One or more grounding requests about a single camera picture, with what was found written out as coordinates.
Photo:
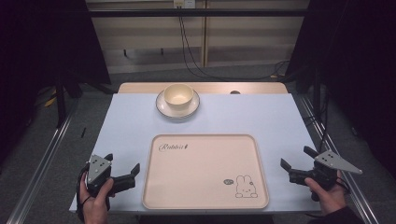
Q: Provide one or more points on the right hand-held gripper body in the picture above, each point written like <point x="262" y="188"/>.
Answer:
<point x="327" y="171"/>

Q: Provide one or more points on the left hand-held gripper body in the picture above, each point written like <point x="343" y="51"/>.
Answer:
<point x="99" y="170"/>

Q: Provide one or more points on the person's right hand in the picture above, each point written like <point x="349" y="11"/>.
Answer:
<point x="328" y="197"/>

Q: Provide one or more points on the person's left hand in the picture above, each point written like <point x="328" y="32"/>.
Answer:
<point x="96" y="202"/>

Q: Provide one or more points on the black pen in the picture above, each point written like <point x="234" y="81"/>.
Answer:
<point x="83" y="132"/>

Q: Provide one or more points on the light blue table mat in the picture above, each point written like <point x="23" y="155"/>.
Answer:
<point x="130" y="124"/>

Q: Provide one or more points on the cream tray with rabbit print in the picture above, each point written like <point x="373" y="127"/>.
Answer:
<point x="199" y="174"/>

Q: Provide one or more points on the white round plate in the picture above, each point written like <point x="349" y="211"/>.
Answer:
<point x="165" y="110"/>

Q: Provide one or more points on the black metal stand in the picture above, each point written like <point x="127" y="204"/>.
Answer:
<point x="61" y="102"/>

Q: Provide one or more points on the cream bowl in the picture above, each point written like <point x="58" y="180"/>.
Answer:
<point x="178" y="95"/>

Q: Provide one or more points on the wooden table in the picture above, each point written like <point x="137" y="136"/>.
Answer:
<point x="211" y="87"/>

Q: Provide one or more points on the dark curtain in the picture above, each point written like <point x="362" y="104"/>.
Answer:
<point x="351" y="46"/>
<point x="46" y="46"/>

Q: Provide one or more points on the black horizontal bar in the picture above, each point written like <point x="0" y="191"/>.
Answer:
<point x="199" y="12"/>

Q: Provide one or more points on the aluminium floor rail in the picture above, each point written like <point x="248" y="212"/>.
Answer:
<point x="40" y="165"/>
<point x="361" y="193"/>

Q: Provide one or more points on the white wall socket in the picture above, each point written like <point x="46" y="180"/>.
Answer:
<point x="184" y="3"/>

